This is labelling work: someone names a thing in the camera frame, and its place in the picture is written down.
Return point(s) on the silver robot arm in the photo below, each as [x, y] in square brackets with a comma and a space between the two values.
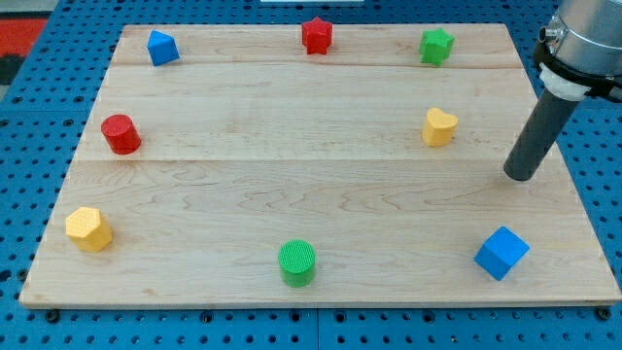
[578, 53]

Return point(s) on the blue cube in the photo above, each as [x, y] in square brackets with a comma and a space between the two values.
[500, 252]

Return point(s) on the yellow hexagon block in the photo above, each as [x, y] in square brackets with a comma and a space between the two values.
[88, 229]

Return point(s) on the wooden board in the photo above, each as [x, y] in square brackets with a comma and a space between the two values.
[249, 142]

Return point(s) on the green cylinder block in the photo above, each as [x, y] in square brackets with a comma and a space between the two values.
[297, 261]

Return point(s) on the yellow heart block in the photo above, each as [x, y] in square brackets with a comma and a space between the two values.
[439, 128]

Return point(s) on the red star block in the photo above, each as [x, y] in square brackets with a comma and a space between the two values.
[316, 36]

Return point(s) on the green star block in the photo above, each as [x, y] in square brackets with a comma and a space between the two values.
[435, 46]

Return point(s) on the red cylinder block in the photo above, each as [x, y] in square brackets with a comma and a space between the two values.
[121, 134]

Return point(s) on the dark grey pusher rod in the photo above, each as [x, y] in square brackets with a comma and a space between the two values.
[539, 134]

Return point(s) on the red and black mat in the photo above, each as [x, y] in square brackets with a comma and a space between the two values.
[19, 33]

